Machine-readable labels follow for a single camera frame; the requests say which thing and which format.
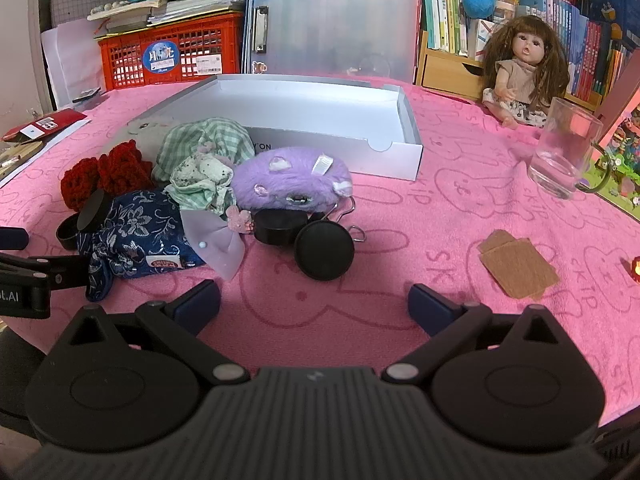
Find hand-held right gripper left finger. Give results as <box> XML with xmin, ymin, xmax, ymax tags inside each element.
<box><xmin>67</xmin><ymin>280</ymin><xmax>251</xmax><ymax>386</ymax></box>

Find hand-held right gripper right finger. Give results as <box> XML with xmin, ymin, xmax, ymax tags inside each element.
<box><xmin>381</xmin><ymin>284</ymin><xmax>566</xmax><ymax>386</ymax></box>

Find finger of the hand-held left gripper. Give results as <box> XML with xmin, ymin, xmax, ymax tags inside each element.
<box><xmin>0</xmin><ymin>227</ymin><xmax>30</xmax><ymax>252</ymax></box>
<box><xmin>0</xmin><ymin>252</ymin><xmax>93</xmax><ymax>293</ymax></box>

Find black round jar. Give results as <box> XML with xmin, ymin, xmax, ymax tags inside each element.
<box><xmin>253</xmin><ymin>208</ymin><xmax>308</xmax><ymax>247</ymax></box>
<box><xmin>56</xmin><ymin>214</ymin><xmax>86</xmax><ymax>252</ymax></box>

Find pale purple bow hair clip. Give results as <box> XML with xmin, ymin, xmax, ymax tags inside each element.
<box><xmin>179</xmin><ymin>204</ymin><xmax>253</xmax><ymax>281</ymax></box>

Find blue floral fabric pouch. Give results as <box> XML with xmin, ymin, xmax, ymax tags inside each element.
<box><xmin>76</xmin><ymin>189</ymin><xmax>207</xmax><ymax>302</ymax></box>

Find red crochet scrunchie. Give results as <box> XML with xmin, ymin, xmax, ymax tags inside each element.
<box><xmin>60</xmin><ymin>140</ymin><xmax>155</xmax><ymax>212</ymax></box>

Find green speckled scrunchie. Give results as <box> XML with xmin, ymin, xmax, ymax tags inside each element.
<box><xmin>165</xmin><ymin>152</ymin><xmax>236</xmax><ymax>213</ymax></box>

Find purple fuzzy hair clip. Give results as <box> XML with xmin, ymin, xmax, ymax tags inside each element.
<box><xmin>231</xmin><ymin>146</ymin><xmax>354</xmax><ymax>212</ymax></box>

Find green gingham scrunchie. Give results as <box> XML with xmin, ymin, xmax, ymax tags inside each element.
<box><xmin>152</xmin><ymin>117</ymin><xmax>257</xmax><ymax>183</ymax></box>

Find white cardboard box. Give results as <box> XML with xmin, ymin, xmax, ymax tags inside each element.
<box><xmin>127</xmin><ymin>74</ymin><xmax>424</xmax><ymax>182</ymax></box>

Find pink rabbit print towel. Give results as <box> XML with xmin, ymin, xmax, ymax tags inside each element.
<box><xmin>0</xmin><ymin>77</ymin><xmax>640</xmax><ymax>426</ymax></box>

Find white paper sheets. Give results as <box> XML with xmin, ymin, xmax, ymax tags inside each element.
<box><xmin>40</xmin><ymin>17</ymin><xmax>108</xmax><ymax>108</ymax></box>

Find clear glass cup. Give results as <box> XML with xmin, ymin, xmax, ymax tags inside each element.
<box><xmin>527</xmin><ymin>97</ymin><xmax>613</xmax><ymax>201</ymax></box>

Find wooden desk drawer organizer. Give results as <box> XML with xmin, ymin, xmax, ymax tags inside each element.
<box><xmin>415</xmin><ymin>30</ymin><xmax>606</xmax><ymax>111</ymax></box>

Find grey grid board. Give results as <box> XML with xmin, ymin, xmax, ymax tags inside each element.
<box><xmin>50</xmin><ymin>0</ymin><xmax>131</xmax><ymax>31</ymax></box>

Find colourful picture book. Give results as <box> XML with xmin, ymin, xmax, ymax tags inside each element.
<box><xmin>590</xmin><ymin>55</ymin><xmax>640</xmax><ymax>221</ymax></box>

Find brown-haired doll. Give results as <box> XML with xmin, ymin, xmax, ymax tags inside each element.
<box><xmin>481</xmin><ymin>15</ymin><xmax>572</xmax><ymax>128</ymax></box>

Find red plastic crate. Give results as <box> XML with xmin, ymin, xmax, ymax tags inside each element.
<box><xmin>97</xmin><ymin>11</ymin><xmax>244</xmax><ymax>93</ymax></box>

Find white printed carton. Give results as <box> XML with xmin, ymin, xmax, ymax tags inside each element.
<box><xmin>467</xmin><ymin>17</ymin><xmax>501</xmax><ymax>58</ymax></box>

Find translucent clipboard folder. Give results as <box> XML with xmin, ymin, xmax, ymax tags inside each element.
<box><xmin>241</xmin><ymin>0</ymin><xmax>423</xmax><ymax>86</ymax></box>

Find row of shelved books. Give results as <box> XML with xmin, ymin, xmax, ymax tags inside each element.
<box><xmin>247</xmin><ymin>0</ymin><xmax>640</xmax><ymax>111</ymax></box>

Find dark blue printed box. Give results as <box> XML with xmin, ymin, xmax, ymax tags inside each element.
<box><xmin>585</xmin><ymin>0</ymin><xmax>640</xmax><ymax>36</ymax></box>

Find white bead string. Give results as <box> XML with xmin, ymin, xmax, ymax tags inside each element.
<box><xmin>90</xmin><ymin>2</ymin><xmax>146</xmax><ymax>17</ymax></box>

